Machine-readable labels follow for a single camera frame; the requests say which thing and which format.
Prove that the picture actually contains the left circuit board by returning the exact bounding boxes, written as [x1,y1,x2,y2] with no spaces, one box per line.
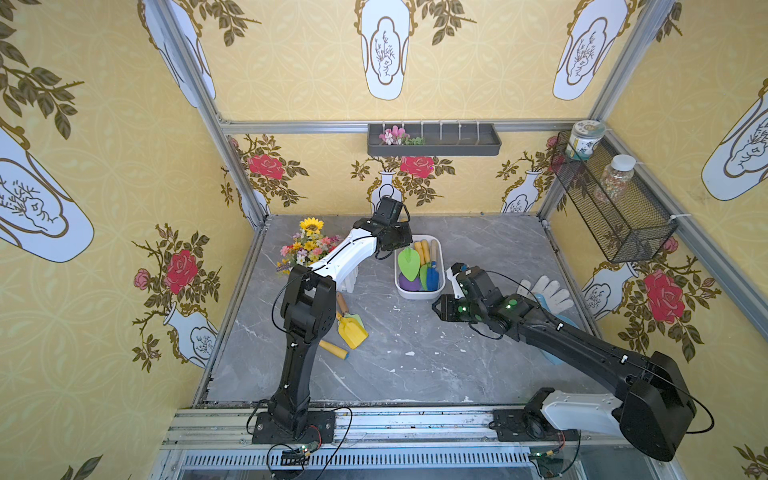
[280,441,320,468]

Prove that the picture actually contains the green shovel pile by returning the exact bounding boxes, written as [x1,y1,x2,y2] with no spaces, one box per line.
[397,247,421,280]

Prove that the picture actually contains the artificial flower basket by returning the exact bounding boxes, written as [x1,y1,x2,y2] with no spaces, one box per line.
[276,217,341,272]

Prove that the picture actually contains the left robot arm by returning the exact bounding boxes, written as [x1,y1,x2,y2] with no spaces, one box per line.
[250,197,412,445]

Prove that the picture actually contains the light blue dustpan scoop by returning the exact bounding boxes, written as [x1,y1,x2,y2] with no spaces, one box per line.
[540,314,580,365]

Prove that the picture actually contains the black wire basket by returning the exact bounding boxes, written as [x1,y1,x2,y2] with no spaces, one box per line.
[551,132,677,263]

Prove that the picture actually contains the small green metal shovel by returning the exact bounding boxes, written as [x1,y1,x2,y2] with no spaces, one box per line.
[336,291,363,327]

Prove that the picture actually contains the patterned lid jar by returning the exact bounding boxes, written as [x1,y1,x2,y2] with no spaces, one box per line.
[565,120,606,161]

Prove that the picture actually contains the right circuit board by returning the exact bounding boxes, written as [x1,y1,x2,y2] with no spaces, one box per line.
[528,450,565,479]

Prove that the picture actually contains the purple shovel pink handle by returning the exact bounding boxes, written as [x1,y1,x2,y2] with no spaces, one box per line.
[398,273,422,292]

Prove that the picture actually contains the circuit board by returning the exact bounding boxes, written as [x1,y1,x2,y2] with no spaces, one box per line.
[528,450,565,479]
[280,441,320,468]

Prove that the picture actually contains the white storage box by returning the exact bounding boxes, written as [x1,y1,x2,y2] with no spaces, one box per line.
[394,234,447,301]

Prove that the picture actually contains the blue metal shovel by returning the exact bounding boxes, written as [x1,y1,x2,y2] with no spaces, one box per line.
[426,240,440,291]

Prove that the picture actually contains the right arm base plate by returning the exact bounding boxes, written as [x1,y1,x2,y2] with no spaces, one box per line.
[488,409,579,443]

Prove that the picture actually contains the pink flowers in tray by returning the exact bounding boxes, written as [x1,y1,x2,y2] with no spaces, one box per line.
[379,125,425,146]

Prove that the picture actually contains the clear white-lid jar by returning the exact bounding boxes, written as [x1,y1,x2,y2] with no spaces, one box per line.
[596,154,636,202]

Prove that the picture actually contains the yellow handle tool front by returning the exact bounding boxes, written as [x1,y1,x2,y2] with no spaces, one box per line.
[319,340,348,360]

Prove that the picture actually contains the white work glove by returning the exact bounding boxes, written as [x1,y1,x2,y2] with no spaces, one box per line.
[517,275,574,315]

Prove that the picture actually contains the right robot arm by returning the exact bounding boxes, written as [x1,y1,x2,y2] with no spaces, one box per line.
[432,263,697,462]

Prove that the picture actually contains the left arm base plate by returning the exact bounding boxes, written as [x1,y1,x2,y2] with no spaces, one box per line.
[250,410,336,445]

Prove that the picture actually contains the yellow shovel pile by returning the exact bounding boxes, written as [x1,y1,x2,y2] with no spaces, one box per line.
[336,312,369,349]

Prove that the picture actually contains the grey wall shelf tray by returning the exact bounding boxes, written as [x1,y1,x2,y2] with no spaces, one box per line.
[367,121,502,157]

